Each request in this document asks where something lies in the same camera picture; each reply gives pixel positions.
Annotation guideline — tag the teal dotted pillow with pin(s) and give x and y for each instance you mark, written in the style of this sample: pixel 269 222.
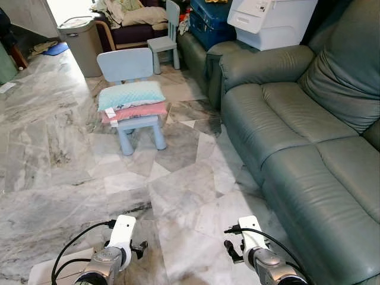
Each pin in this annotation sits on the teal dotted pillow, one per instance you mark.
pixel 132 95

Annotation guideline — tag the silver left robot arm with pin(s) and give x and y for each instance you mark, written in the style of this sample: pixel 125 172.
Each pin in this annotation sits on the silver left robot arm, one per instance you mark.
pixel 102 267

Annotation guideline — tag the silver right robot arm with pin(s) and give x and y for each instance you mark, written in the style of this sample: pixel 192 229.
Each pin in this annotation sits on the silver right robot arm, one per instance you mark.
pixel 270 267

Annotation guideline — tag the green leather sofa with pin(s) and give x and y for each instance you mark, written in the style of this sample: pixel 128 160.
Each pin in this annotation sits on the green leather sofa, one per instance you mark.
pixel 297 148
pixel 199 65

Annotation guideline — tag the pink pillow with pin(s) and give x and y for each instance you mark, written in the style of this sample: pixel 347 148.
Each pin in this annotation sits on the pink pillow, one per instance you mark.
pixel 142 111

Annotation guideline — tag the light blue child chair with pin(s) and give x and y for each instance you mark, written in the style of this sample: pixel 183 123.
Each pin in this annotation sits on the light blue child chair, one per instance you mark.
pixel 166 44
pixel 126 64

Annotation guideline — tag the green leather back cushion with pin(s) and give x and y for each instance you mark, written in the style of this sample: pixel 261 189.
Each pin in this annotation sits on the green leather back cushion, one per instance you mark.
pixel 350 77

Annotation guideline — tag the grey trash bin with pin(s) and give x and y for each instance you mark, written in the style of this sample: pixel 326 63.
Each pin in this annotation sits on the grey trash bin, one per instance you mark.
pixel 83 47

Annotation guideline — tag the blue floor rag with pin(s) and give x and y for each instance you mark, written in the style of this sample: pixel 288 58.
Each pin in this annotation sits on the blue floor rag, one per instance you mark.
pixel 56 49

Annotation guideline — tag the olive floor cloth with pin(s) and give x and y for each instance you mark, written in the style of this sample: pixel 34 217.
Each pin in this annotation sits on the olive floor cloth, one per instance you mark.
pixel 40 47

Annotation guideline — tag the green container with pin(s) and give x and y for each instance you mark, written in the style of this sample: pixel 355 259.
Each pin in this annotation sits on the green container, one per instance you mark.
pixel 6 65

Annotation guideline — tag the blue plastic crate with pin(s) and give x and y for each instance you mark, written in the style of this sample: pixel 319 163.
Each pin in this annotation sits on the blue plastic crate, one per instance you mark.
pixel 208 24

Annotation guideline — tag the white plastic storage box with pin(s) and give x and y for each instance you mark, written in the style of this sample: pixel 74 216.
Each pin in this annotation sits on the white plastic storage box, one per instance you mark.
pixel 273 21

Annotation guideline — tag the beige pile of clothes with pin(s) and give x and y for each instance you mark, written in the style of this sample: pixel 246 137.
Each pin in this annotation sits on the beige pile of clothes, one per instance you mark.
pixel 133 13

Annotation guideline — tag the dark red furniture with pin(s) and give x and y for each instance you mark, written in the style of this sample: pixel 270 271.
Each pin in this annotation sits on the dark red furniture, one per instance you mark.
pixel 12 38

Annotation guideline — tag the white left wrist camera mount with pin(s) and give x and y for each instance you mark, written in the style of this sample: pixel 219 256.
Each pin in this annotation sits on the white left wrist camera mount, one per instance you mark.
pixel 123 234

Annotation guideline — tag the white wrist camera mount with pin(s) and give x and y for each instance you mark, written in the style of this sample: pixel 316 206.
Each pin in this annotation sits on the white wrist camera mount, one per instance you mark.
pixel 250 231
pixel 123 234

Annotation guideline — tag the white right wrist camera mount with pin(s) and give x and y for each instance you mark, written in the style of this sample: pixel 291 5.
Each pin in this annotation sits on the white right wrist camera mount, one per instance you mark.
pixel 250 231

